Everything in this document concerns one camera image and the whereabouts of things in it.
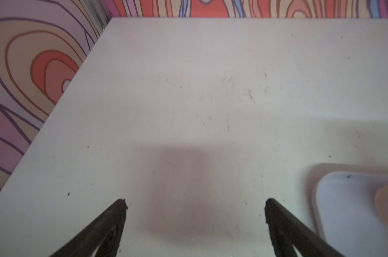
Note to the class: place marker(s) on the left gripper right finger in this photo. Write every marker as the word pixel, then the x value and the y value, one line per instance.
pixel 289 235

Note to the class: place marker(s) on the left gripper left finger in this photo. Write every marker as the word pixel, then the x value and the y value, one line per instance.
pixel 102 237

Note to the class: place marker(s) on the lavender plastic tray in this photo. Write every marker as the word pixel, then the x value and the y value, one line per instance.
pixel 346 215

